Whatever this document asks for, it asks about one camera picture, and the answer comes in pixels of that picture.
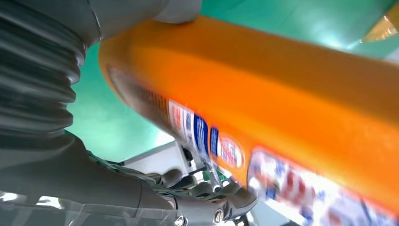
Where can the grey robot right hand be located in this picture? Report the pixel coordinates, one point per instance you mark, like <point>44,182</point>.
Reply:
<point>78,187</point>

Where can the white table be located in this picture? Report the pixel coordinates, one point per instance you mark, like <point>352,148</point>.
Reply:
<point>156,159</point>

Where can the yellow taped cardboard box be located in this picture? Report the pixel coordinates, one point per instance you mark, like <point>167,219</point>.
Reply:
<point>385,29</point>

